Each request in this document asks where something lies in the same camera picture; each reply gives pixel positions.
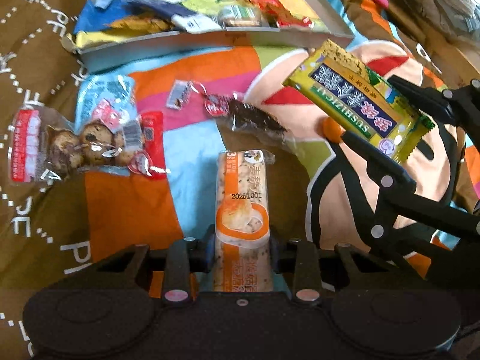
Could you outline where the dark dried plum packet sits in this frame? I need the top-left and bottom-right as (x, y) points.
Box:
(228, 100), (286, 135)

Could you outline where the orange white biscuit pack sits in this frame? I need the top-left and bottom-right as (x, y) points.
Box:
(213, 150), (273, 293)

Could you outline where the red spicy snack packet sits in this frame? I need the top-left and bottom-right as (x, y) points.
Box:
(247, 0), (314, 29)

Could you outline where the white blue packet in tray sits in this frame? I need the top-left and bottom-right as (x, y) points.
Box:
(127, 0), (222, 34)

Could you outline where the brown patterned pillow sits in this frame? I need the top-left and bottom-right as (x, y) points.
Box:
(1, 0), (92, 359)

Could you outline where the clear bag of mushroom snacks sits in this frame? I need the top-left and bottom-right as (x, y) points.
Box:
(8, 106), (123, 183)

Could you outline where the colourful cartoon blanket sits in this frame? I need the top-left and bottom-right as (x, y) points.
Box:
(85, 0), (479, 261)

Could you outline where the brown biscuit packet in tray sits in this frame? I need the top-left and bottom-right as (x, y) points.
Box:
(107, 13), (173, 33)

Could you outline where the grey cardboard box tray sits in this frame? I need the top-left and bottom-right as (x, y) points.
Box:
(74, 0), (353, 73)

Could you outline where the small red sausage packet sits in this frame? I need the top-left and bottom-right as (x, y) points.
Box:
(128, 111), (170, 180)

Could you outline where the light blue snack packet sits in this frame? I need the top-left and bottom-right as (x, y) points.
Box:
(74, 73), (137, 133)

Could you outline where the yellow cracker snack pack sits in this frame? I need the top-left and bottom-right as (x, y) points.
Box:
(283, 40), (434, 164)

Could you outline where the beige snack packet in tray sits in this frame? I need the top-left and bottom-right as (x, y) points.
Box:
(217, 4), (263, 27)

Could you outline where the small silver candy wrapper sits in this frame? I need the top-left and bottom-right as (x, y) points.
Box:
(166, 80), (192, 111)

